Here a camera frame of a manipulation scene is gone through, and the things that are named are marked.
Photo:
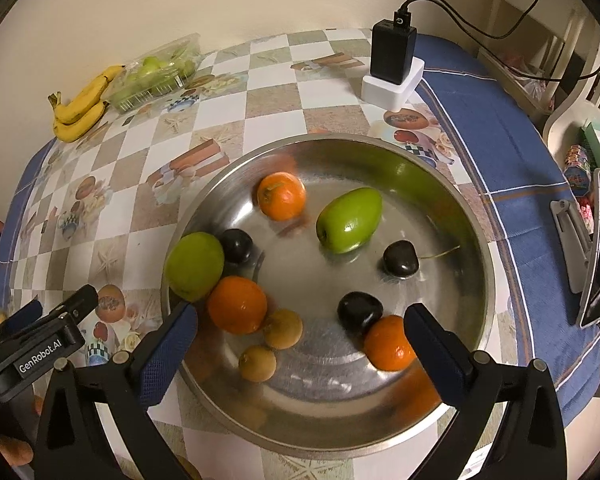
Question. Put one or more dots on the black power adapter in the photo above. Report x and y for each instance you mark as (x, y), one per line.
(393, 45)

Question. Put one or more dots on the round green fruit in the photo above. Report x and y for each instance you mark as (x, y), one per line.
(194, 266)

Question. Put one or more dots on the blue cloth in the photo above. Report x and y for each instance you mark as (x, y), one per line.
(516, 180)

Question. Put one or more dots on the orange tangerine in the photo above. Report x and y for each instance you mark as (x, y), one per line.
(237, 305)
(281, 196)
(386, 346)

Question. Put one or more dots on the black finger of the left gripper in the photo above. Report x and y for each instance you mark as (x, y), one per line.
(31, 342)

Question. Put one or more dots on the white box base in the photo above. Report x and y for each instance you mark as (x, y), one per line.
(388, 96)

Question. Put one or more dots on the yellow banana bunch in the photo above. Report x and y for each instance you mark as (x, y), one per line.
(74, 119)

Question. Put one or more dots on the oblong green fruit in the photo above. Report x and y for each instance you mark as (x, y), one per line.
(349, 221)

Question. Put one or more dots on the dark cherry with stem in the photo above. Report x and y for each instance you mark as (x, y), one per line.
(400, 258)

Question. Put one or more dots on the large steel bowl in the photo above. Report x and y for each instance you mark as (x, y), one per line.
(326, 400)

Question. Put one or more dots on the checkered patterned tablecloth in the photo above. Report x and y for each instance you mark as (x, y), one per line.
(103, 209)

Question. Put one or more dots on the clear box of green fruits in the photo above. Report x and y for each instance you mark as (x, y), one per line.
(155, 74)

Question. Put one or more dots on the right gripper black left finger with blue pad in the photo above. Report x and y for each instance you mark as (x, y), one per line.
(71, 441)

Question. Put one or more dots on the grey phone stand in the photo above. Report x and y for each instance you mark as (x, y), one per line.
(575, 241)

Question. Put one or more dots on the brown longan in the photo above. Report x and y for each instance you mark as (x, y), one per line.
(282, 329)
(257, 364)

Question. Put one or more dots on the white chair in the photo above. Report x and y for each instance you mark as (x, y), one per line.
(550, 65)

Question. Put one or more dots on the colourful round tin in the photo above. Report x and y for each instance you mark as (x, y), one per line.
(577, 170)

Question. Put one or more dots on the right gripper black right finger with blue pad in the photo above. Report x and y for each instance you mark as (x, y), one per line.
(530, 442)

